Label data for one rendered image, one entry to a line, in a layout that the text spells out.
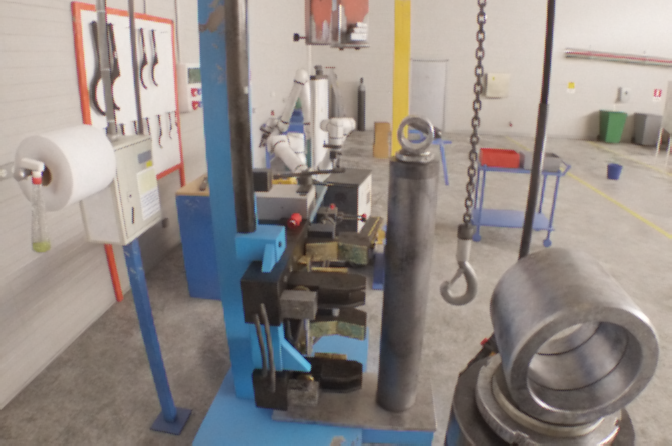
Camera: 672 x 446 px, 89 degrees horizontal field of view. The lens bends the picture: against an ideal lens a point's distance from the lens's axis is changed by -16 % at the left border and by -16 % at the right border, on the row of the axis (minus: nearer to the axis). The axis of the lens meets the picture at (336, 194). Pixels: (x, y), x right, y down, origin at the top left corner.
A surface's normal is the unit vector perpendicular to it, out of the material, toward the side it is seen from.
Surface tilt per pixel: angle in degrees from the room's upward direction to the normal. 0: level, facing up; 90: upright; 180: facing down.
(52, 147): 90
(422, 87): 90
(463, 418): 0
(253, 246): 90
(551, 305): 37
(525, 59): 90
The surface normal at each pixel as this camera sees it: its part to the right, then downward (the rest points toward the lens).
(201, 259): -0.11, 0.30
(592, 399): -0.50, -0.85
